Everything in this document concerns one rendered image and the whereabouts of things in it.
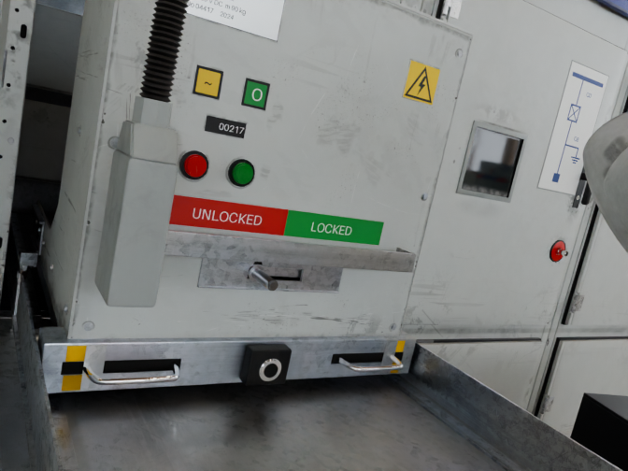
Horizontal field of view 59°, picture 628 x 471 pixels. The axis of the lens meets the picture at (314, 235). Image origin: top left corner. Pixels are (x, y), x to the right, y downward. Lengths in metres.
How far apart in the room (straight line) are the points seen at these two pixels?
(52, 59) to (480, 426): 1.22
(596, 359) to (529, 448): 1.13
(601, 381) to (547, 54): 1.05
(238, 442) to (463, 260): 0.79
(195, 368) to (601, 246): 1.28
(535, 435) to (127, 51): 0.66
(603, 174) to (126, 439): 0.56
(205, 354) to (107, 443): 0.16
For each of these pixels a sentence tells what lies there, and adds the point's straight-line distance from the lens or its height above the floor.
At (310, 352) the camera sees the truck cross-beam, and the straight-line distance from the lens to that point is 0.80.
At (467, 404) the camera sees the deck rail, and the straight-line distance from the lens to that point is 0.86.
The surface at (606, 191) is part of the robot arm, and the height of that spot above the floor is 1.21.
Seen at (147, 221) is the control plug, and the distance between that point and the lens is 0.54.
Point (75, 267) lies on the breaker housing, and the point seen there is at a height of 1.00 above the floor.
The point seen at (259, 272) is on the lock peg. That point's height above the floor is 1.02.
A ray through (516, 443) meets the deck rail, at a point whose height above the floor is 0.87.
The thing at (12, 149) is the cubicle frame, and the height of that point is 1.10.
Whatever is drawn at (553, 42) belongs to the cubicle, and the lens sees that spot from 1.43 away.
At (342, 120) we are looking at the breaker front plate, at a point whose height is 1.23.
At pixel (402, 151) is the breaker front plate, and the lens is 0.81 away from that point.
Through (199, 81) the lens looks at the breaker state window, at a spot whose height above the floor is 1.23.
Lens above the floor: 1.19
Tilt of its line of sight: 9 degrees down
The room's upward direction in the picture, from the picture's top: 12 degrees clockwise
